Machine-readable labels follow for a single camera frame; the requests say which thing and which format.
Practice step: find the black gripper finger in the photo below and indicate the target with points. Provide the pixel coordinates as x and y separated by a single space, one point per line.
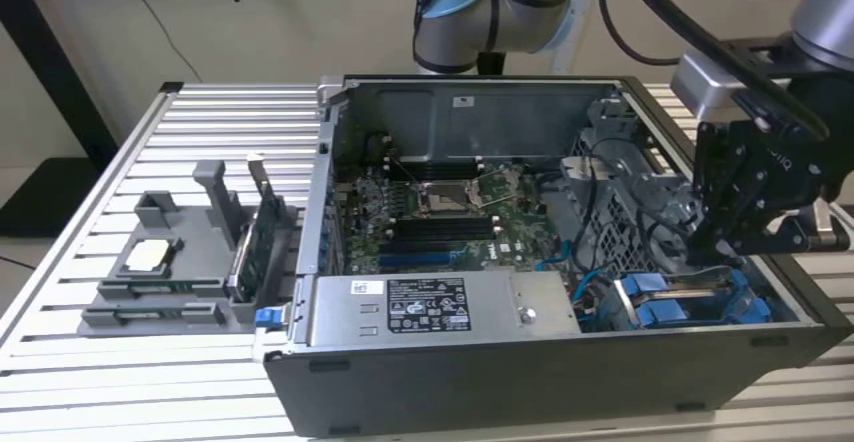
713 162
755 234

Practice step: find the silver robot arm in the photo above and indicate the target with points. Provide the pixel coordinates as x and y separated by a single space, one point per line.
534 12

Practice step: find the black RAM slot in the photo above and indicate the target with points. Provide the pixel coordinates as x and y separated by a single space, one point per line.
434 160
434 177
434 171
448 222
441 250
446 231
434 165
444 240

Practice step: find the blue expansion slot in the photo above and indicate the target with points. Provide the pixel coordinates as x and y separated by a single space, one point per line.
414 262

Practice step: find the perforated grey drive cage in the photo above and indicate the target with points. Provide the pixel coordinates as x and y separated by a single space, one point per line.
614 242

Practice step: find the green motherboard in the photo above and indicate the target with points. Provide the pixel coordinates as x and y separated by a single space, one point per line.
528 232

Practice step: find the CPU socket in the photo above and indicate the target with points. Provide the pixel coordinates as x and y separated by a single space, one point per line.
444 197

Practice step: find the thin locking lever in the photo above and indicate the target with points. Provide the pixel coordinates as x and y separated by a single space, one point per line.
405 170

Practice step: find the black PC case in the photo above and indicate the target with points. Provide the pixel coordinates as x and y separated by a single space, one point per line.
468 387

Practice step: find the silver power supply box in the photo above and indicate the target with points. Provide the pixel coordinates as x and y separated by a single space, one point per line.
334 312

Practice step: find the green graphics card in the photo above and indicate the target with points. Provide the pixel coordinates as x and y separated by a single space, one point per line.
257 252

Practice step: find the blue case latch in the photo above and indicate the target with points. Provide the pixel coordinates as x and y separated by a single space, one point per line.
267 319

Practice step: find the grey parts rack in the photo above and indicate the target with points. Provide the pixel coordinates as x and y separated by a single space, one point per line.
201 232

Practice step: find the silver CPU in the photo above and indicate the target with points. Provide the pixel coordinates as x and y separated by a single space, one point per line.
150 256

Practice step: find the green RAM stick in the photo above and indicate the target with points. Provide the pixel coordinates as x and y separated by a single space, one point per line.
154 314

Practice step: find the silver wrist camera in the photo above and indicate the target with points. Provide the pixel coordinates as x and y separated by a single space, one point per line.
704 87

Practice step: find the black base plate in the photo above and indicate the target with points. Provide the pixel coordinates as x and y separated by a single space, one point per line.
47 197

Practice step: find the black slanted post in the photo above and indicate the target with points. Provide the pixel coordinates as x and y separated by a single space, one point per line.
43 47

